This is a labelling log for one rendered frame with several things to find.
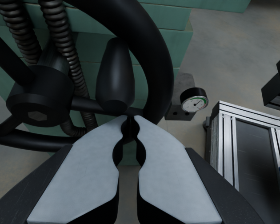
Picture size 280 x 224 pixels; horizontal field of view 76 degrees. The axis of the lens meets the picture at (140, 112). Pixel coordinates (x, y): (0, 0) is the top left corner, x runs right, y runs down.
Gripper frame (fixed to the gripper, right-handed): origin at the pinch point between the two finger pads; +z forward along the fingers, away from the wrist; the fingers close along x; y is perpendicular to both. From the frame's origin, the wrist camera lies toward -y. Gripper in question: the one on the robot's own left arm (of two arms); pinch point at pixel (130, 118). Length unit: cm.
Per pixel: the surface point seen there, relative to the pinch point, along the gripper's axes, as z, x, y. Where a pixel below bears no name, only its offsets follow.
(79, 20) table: 12.8, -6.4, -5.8
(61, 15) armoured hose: 10.8, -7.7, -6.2
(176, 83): 37.3, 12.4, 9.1
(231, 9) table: 23.2, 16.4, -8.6
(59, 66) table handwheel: 10.7, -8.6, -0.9
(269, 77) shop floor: 138, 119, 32
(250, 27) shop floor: 208, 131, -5
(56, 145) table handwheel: 12.8, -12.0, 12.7
